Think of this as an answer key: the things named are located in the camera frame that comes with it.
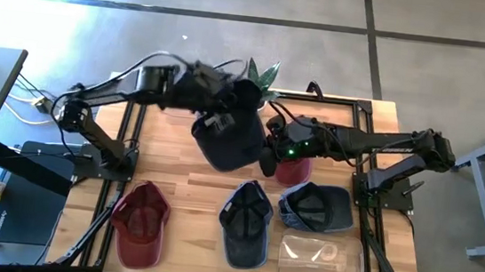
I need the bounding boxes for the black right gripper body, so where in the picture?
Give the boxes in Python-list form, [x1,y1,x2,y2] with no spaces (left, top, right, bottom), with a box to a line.
[263,114,316,164]

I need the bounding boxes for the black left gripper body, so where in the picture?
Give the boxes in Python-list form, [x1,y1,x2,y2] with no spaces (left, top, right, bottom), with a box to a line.
[168,59,241,118]

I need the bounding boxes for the dark navy cap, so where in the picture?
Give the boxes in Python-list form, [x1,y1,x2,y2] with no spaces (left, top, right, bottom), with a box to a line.
[187,74,274,178]

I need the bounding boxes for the blue denim jeans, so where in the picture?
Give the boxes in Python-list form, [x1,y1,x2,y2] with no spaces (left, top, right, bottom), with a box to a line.
[213,177,277,272]

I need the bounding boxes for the snake plant in white pot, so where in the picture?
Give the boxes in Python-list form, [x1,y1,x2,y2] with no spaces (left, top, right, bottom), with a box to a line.
[242,57,285,114]

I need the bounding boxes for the black clamp lever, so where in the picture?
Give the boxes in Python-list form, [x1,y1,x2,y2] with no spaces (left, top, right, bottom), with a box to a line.
[401,179,425,199]

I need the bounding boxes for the dark red cap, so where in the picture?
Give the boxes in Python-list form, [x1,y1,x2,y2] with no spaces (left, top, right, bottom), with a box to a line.
[105,177,175,272]

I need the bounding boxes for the yellow power plug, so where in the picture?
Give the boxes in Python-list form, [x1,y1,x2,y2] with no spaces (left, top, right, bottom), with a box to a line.
[29,94,54,115]

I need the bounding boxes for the black desk leg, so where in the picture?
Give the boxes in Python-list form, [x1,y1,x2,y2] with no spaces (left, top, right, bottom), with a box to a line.
[0,137,78,199]

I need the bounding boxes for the black Husky case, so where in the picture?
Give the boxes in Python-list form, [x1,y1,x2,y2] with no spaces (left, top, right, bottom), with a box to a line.
[0,137,78,252]

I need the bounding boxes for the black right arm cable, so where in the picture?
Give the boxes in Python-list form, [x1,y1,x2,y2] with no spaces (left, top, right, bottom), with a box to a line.
[264,100,388,171]

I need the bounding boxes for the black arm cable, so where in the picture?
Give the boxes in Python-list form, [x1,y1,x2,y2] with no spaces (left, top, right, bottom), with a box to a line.
[46,40,250,172]
[264,100,388,171]

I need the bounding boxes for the black arched bracket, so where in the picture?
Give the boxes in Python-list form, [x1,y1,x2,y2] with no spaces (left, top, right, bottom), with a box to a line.
[305,80,327,101]

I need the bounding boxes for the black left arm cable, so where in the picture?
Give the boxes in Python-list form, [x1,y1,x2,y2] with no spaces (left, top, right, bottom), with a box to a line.
[46,40,250,172]

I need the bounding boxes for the denim cap light blue strap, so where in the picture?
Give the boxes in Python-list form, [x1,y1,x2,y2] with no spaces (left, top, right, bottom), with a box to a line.
[275,178,358,236]

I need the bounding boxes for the pale yellow cable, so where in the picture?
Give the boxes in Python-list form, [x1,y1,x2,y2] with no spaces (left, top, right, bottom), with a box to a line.
[1,101,57,129]

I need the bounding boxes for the grey metal table frame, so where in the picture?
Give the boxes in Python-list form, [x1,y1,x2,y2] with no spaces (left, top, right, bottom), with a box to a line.
[438,109,485,261]

